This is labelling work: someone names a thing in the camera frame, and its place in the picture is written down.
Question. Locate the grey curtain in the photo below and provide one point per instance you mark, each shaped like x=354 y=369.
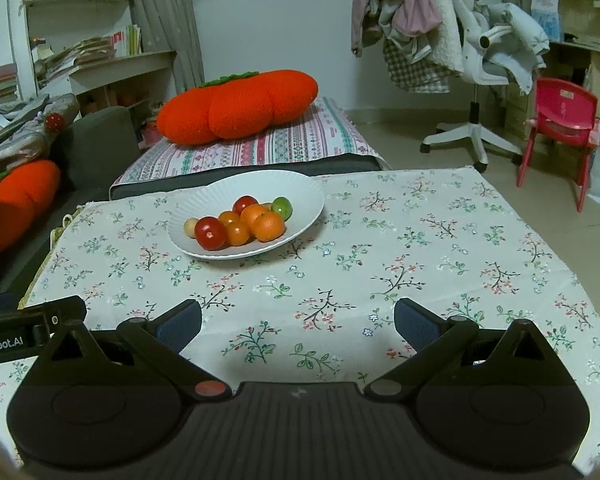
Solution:
x=165 y=15

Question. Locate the large red cherry tomato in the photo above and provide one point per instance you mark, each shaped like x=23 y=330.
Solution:
x=211 y=232

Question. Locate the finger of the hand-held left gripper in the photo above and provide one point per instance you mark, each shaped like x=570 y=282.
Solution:
x=65 y=310
x=0 y=302

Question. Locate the patterned striped cushion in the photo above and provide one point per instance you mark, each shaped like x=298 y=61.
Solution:
x=305 y=140

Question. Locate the white paper plate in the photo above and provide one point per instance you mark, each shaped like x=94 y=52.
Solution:
x=220 y=190

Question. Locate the white office chair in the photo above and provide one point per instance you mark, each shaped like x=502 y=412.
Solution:
x=475 y=130

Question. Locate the large orange persimmon cushion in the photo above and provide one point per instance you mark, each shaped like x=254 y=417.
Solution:
x=240 y=105

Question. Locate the white bookshelf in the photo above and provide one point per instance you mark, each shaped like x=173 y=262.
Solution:
x=130 y=62

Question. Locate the blue white box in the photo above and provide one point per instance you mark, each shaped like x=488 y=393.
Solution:
x=547 y=17

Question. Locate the red plastic chair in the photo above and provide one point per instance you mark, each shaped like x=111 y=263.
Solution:
x=562 y=105

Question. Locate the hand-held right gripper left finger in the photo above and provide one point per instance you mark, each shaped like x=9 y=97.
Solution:
x=180 y=322

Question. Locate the floral tablecloth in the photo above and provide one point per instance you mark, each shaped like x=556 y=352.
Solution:
x=430 y=270

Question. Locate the small orange persimmon cushion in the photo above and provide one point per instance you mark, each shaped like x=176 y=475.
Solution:
x=25 y=200

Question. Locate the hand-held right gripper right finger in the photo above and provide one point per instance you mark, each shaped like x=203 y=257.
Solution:
x=415 y=325

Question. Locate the small red cherry tomato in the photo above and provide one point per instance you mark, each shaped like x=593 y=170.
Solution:
x=244 y=204

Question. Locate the pile of clothes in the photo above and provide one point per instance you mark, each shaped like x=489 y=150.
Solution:
x=410 y=15

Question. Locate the orange tangerine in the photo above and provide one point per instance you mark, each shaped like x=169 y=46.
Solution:
x=269 y=227

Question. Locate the pile of leaning books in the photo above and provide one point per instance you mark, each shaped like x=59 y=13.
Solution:
x=90 y=47

